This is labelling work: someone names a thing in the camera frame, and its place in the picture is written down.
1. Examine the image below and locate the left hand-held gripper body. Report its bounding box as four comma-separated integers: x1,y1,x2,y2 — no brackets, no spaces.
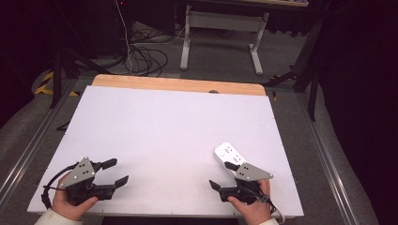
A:
58,157,117,206

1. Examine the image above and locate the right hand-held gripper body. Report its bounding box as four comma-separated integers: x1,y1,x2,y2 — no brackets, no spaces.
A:
219,162,274,206

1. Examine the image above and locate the white power strip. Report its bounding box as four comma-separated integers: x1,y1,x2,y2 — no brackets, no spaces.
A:
213,142,248,176

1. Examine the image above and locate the person's left hand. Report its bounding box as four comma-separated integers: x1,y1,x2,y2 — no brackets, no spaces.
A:
51,172,100,221

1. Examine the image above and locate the person's right hand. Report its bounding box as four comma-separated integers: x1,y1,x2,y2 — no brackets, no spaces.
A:
226,179,273,225

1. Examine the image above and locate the white foam board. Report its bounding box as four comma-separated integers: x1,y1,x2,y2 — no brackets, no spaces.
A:
27,85,304,218

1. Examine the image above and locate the black metal stand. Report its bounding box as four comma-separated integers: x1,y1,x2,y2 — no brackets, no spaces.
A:
262,18,327,121
50,46,111,109

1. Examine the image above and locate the yellow black floor tape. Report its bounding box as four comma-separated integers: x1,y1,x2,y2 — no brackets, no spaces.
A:
33,70,79,98

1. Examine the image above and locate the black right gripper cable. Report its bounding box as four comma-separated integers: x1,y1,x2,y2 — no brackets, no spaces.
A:
242,187,277,214

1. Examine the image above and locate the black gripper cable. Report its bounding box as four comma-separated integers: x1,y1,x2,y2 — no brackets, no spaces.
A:
40,162,79,210
242,187,277,214

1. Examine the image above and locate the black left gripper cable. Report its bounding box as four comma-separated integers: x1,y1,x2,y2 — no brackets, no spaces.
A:
40,162,79,210

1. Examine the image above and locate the aluminium floor rail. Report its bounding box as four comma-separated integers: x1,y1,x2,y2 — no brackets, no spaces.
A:
297,93,360,225
0,78,79,204

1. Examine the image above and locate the bundle of black floor cables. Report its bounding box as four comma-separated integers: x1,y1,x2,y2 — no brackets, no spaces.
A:
123,29,170,78

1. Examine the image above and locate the thin white floor cable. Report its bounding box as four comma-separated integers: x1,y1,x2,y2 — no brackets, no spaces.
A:
114,0,134,74

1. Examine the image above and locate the white metal frame desk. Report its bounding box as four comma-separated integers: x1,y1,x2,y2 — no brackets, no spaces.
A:
179,0,309,76

